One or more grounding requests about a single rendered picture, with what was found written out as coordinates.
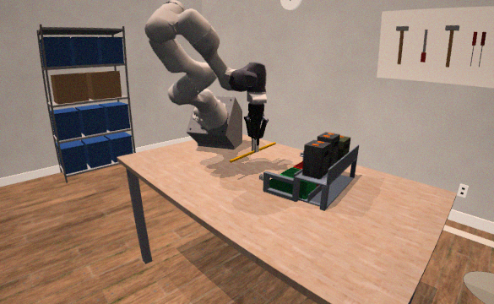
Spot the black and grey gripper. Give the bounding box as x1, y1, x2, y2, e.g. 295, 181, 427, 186
244, 104, 269, 153

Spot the red bin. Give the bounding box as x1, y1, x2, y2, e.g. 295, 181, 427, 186
293, 161, 303, 170

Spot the green open bin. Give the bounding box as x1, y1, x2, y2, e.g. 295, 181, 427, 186
269, 167, 317, 199

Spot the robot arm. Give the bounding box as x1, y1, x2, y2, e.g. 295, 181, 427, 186
144, 0, 267, 131

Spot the grey metal shelf rack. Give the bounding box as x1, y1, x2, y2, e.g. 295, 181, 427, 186
259, 144, 359, 211

